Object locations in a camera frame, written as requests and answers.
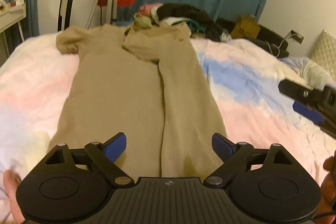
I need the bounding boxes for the beige garment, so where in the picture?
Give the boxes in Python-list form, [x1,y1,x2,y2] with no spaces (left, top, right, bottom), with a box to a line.
[50,24,226,179]

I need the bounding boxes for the quilted cream pillow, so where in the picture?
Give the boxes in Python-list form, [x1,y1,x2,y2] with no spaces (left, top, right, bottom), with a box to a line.
[309,30,336,80]

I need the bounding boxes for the black bedside furniture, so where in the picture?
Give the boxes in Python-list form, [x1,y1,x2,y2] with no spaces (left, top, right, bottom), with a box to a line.
[215,16,290,59]

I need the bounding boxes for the pastel tie-dye duvet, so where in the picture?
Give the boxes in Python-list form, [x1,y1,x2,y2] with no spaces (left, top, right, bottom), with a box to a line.
[0,33,336,224]

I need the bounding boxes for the brown paper bag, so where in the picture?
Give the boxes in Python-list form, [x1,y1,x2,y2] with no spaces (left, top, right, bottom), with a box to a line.
[231,14,261,39]

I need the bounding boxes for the green garment in pile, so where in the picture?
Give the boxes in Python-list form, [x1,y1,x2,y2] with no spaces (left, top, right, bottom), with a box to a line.
[184,19,206,34]

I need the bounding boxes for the yellow garment in pile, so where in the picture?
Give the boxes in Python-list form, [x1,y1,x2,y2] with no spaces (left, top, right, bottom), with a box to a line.
[133,13,153,30]

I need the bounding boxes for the pink garment in pile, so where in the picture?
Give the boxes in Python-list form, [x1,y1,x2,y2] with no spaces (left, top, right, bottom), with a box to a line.
[138,3,163,16]

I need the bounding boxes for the white shelf with clutter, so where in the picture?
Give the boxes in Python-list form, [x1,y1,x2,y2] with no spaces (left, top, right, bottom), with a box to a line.
[0,0,26,32]

